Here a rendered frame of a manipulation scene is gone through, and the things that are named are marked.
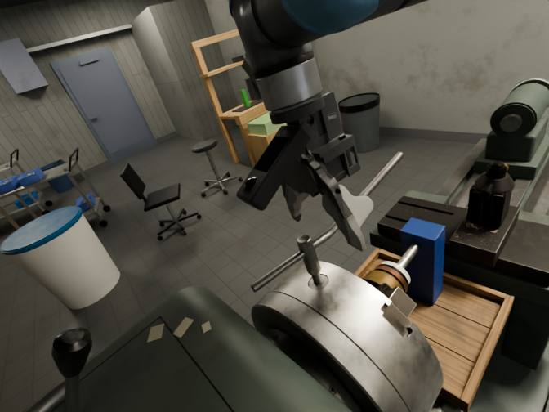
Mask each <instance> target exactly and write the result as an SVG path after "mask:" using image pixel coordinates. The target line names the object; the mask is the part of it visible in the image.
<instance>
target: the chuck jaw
mask: <svg viewBox="0 0 549 412"><path fill-rule="evenodd" d="M376 289H378V290H379V291H381V292H382V293H383V294H385V295H386V296H387V297H388V298H389V299H390V300H391V303H390V305H389V306H387V307H385V306H384V305H383V306H382V307H381V309H380V310H381V311H382V312H383V314H382V317H383V318H385V319H386V320H387V321H388V322H389V323H390V324H391V325H392V326H393V327H394V328H395V329H396V330H397V331H398V332H399V334H400V335H404V334H405V335H406V336H407V335H408V333H409V330H408V329H407V327H408V324H409V323H410V321H409V320H408V317H409V316H410V314H411V312H412V311H413V309H414V307H415V306H416V305H417V304H416V303H415V302H414V301H413V300H412V299H411V298H410V297H409V296H408V295H407V294H406V293H405V292H404V291H403V290H402V289H400V288H399V287H398V286H397V287H395V288H391V287H390V286H389V285H388V284H387V283H384V284H381V285H379V286H377V287H376Z"/></svg>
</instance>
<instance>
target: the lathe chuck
mask: <svg viewBox="0 0 549 412"><path fill-rule="evenodd" d="M319 264H320V267H321V271H320V275H325V276H327V277H328V285H327V286H326V287H324V288H323V289H311V288H310V287H309V281H310V280H311V279H312V276H311V275H310V274H309V273H308V272H307V269H306V266H305V263H304V262H300V263H298V264H297V265H296V266H295V267H294V268H293V269H292V270H291V271H290V272H289V273H287V275H286V276H285V277H284V278H283V279H282V280H281V281H280V282H279V283H278V284H277V285H275V286H274V287H273V288H272V289H271V290H270V291H269V292H268V293H271V292H276V293H283V294H286V295H288V296H290V297H292V298H295V299H296V300H298V301H300V302H302V303H304V304H306V305H307V306H308V307H310V308H311V309H313V310H314V311H316V312H318V313H319V314H320V315H321V316H323V317H324V318H325V319H327V320H328V321H329V322H331V323H332V324H333V325H335V326H336V327H337V328H338V329H339V330H341V331H342V332H343V333H344V335H345V336H347V337H348V338H349V339H350V340H351V341H352V342H353V343H354V344H355V345H356V346H357V347H358V348H359V349H360V350H361V351H362V352H363V353H364V354H365V355H366V356H367V357H368V358H369V359H370V360H371V361H372V362H373V363H374V364H375V366H376V367H378V369H379V370H380V371H381V372H382V373H383V374H384V376H385V377H386V378H387V380H388V381H389V382H390V383H391V385H392V386H393V388H394V389H395V390H396V391H397V393H398V394H399V396H400V397H401V399H402V401H403V402H404V404H405V405H406V407H407V408H408V411H409V412H431V408H432V406H433V405H434V403H435V400H436V398H437V396H438V395H439V393H440V390H441V388H442V387H443V382H444V377H443V372H442V369H441V366H440V363H439V360H438V358H437V356H436V354H435V352H434V350H433V349H432V347H431V345H430V344H429V342H428V341H427V339H426V338H425V336H424V335H423V333H422V332H421V331H420V329H419V328H418V327H417V326H416V325H415V324H414V323H413V322H412V321H411V322H410V323H409V324H408V327H407V329H408V330H409V333H408V335H407V336H406V335H405V334H404V335H400V334H399V332H398V331H397V330H396V329H395V328H394V327H393V326H392V325H391V324H390V323H389V322H388V321H387V320H386V319H385V318H383V317H382V314H383V312H382V311H381V310H380V309H381V307H382V306H383V305H384V306H385V307H387V306H389V305H390V303H391V300H390V299H389V298H388V297H387V296H386V295H385V294H383V293H382V292H381V291H379V290H378V289H376V288H375V287H374V286H372V285H371V284H370V283H368V282H367V281H365V280H363V279H362V278H360V277H358V276H357V275H355V274H353V273H351V272H349V271H347V270H345V269H343V268H341V267H339V266H336V265H333V264H331V263H327V262H321V261H319Z"/></svg>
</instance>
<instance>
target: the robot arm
mask: <svg viewBox="0 0 549 412"><path fill-rule="evenodd" d="M228 1H229V9H230V14H231V15H232V17H233V18H234V21H235V24H236V26H237V29H238V31H239V35H240V37H241V40H242V43H243V46H244V49H245V52H246V54H247V57H248V60H249V63H250V66H251V68H252V72H253V73H254V77H255V79H256V81H257V86H258V88H259V91H260V94H261V98H262V100H263V102H264V105H265V108H266V110H268V111H270V112H269V115H270V119H271V122H272V124H283V123H286V124H287V126H281V127H280V129H279V130H278V131H277V133H276V134H275V136H274V138H273V139H272V141H271V142H270V144H269V145H268V146H267V148H266V150H265V151H264V153H263V154H262V155H261V157H260V158H259V159H258V161H257V163H256V164H255V166H254V167H253V169H252V171H251V172H250V173H249V174H248V176H247V178H246V179H245V181H244V182H243V184H242V185H241V186H240V188H239V190H238V191H237V197H238V198H239V199H241V200H242V201H243V202H244V203H246V204H248V205H250V206H252V207H254V208H256V209H258V210H260V211H263V210H265V209H266V207H267V205H268V204H269V202H270V201H271V200H272V198H273V197H274V195H275V193H276V192H277V190H278V188H279V187H280V186H282V189H283V196H284V197H285V198H286V202H287V206H288V209H289V211H290V213H291V215H292V218H293V219H294V220H296V221H297V222H299V221H300V220H301V210H300V208H301V203H302V202H303V201H304V200H305V199H306V198H307V197H308V196H309V195H311V196H312V197H313V198H314V197H315V196H316V195H318V194H319V193H320V194H321V195H323V196H322V206H323V208H324V210H325V211H326V212H327V214H329V215H330V216H331V217H332V218H333V220H334V221H335V222H336V224H337V227H338V229H339V230H340V231H341V232H342V234H343V235H344V236H345V237H346V241H347V243H348V244H349V245H351V246H353V247H355V248H357V249H358V250H360V251H364V250H365V249H366V246H365V242H364V237H363V234H362V232H361V230H360V227H361V226H362V224H363V223H364V221H365V220H366V218H367V217H368V215H369V214H370V213H371V212H372V210H373V202H372V200H371V199H370V198H369V197H368V196H366V195H363V196H353V195H351V194H350V192H349V191H348V190H347V189H346V188H345V187H344V186H342V185H338V182H339V181H341V180H342V179H344V178H345V177H346V175H348V177H350V176H351V175H353V174H355V173H356V172H358V171H359V170H360V169H361V168H360V164H359V158H358V154H357V150H356V146H355V139H354V136H353V135H346V134H344V132H343V129H342V125H341V119H340V115H339V112H338V108H337V102H336V98H335V95H334V92H328V93H326V94H324V95H323V94H320V93H321V92H322V91H323V87H322V83H321V80H320V76H319V71H318V68H317V64H316V61H315V58H314V53H313V49H312V46H311V42H312V41H314V40H316V39H318V38H322V37H324V36H326V35H329V34H336V33H339V32H342V31H344V30H347V29H349V28H351V27H353V26H355V25H358V24H361V23H364V22H366V21H369V20H373V19H376V18H378V17H380V16H384V15H387V14H390V13H392V12H395V11H398V10H401V9H404V8H406V7H411V6H413V5H416V4H418V3H421V2H425V1H428V0H228ZM351 147H352V148H353V152H354V156H355V162H356V163H355V164H354V165H353V163H352V159H351V156H350V149H349V148H351Z"/></svg>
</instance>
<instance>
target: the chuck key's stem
mask: <svg viewBox="0 0 549 412"><path fill-rule="evenodd" d="M297 245H298V248H299V249H300V250H301V251H302V252H303V253H304V254H305V255H306V256H305V257H304V258H303V261H304V263H305V266H306V269H307V272H308V273H309V274H310V275H311V276H312V279H313V281H314V282H313V284H315V285H316V286H318V287H319V286H320V285H321V284H322V283H323V282H324V281H323V280H322V277H321V274H320V271H321V267H320V264H319V260H318V257H317V254H316V252H315V248H314V245H313V242H312V239H311V237H310V236H309V235H302V236H300V237H299V238H298V239H297Z"/></svg>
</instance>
